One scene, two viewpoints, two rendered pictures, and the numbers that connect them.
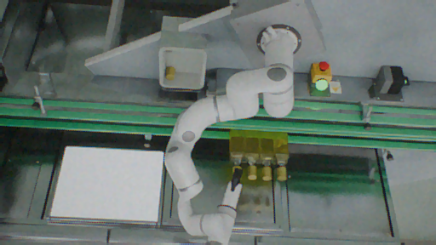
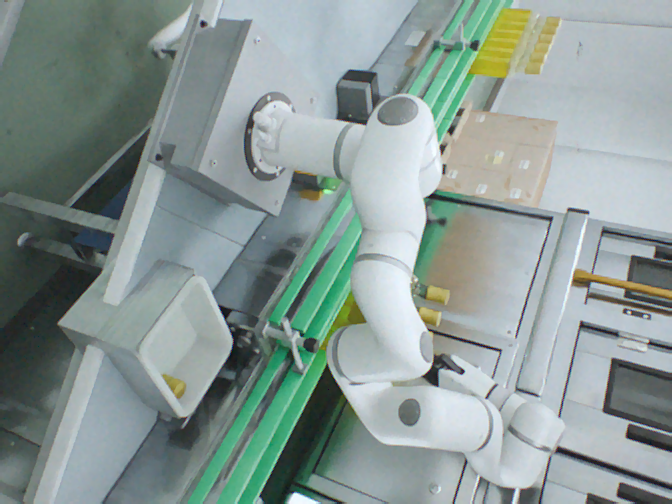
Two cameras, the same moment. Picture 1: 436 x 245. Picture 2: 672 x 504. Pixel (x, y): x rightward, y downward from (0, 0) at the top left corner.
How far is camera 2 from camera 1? 1.05 m
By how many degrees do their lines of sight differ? 33
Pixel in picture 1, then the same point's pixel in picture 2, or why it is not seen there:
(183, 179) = (476, 421)
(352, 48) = not seen: hidden behind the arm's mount
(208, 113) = (399, 281)
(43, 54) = not seen: outside the picture
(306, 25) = (282, 69)
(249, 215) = not seen: hidden behind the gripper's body
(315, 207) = (478, 291)
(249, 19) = (220, 137)
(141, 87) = (153, 468)
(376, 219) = (518, 226)
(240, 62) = (223, 256)
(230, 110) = (408, 239)
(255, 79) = (394, 146)
